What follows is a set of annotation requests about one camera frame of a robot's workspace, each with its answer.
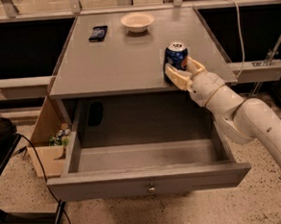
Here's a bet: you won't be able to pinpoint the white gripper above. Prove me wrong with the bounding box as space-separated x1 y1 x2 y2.
165 57 225 107

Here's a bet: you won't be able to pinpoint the blue pepsi can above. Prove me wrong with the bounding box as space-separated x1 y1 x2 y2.
161 39 192 85

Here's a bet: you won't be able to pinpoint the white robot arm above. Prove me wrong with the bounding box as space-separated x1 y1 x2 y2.
164 58 281 169

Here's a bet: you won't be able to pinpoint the grey cabinet counter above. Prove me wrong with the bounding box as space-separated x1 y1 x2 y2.
43 4 242 132

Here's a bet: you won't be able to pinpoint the round metal drawer knob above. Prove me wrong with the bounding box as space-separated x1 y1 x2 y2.
148 187 157 194

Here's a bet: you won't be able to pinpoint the open grey top drawer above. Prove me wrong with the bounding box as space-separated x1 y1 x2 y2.
40 87 254 204

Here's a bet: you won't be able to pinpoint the white bowl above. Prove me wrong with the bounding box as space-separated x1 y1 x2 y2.
120 12 154 34

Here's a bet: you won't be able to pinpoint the dark blue snack packet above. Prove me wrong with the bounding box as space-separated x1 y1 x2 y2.
89 26 108 42

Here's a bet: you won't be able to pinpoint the snack items in box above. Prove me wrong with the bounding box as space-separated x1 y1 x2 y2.
49 128 70 146

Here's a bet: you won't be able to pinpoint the open cardboard box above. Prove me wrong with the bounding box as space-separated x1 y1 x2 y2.
27 97 69 177

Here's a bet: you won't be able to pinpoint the black stand base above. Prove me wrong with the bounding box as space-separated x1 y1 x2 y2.
0 201 65 224

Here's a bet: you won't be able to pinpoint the grey rail right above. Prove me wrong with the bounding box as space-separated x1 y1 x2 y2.
229 59 281 84

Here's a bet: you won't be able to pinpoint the grey rail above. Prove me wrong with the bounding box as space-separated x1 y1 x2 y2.
229 59 281 84
0 76 54 101

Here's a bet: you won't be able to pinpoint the white hanging cable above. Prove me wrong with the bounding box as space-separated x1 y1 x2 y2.
220 0 248 80

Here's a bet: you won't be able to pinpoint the black cable on floor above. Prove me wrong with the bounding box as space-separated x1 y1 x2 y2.
13 129 74 224

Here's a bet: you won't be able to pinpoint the grey rail left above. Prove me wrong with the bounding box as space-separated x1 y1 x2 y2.
0 76 54 101

